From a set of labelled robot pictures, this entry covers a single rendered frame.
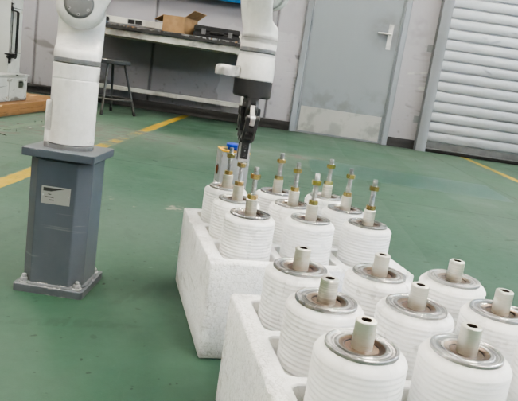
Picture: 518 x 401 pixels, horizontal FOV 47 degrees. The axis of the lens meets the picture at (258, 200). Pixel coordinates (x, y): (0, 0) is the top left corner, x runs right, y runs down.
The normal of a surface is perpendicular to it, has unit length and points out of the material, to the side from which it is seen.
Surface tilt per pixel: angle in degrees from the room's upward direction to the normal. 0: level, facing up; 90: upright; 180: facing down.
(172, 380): 0
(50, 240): 90
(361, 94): 90
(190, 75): 90
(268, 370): 0
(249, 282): 90
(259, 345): 0
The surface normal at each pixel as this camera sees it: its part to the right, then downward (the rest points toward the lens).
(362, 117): -0.04, 0.20
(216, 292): 0.23, 0.23
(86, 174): 0.64, 0.29
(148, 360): 0.15, -0.97
